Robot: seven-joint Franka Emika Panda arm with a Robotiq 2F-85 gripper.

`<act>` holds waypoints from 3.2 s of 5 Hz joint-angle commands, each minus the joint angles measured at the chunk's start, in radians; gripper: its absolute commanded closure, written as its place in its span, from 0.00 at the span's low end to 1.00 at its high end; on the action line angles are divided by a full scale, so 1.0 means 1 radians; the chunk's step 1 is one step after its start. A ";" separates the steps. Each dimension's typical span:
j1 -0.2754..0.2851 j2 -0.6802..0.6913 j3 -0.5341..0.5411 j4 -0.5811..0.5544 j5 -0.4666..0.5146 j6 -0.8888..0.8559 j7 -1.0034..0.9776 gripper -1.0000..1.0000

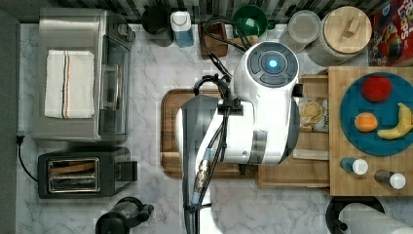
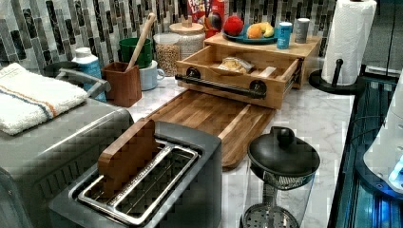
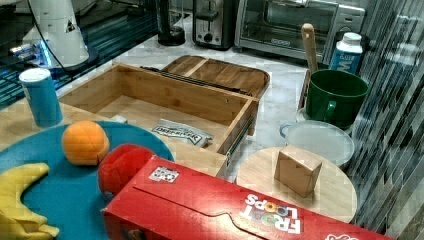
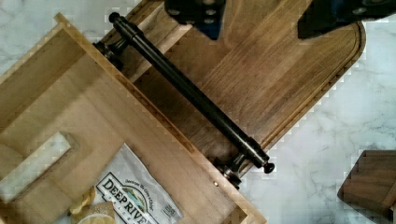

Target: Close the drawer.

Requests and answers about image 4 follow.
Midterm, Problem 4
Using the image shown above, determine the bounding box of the light wooden drawer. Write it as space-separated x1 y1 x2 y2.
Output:
1 14 266 224

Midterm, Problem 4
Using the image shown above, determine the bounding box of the black metal drawer handle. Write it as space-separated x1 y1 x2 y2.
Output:
93 12 276 189

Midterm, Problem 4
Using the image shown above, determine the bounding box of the dark wooden block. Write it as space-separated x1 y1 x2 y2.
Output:
337 150 396 224

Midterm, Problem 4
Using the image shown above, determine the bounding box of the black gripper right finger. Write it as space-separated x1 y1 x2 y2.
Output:
297 0 396 39

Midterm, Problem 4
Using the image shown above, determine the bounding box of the Deep River chips bag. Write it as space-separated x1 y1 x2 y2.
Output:
71 145 183 224

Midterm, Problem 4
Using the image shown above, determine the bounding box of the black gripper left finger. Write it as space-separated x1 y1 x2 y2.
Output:
164 0 226 40

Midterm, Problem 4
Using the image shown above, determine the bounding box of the dark wooden cutting board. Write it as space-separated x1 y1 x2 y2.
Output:
101 0 367 175

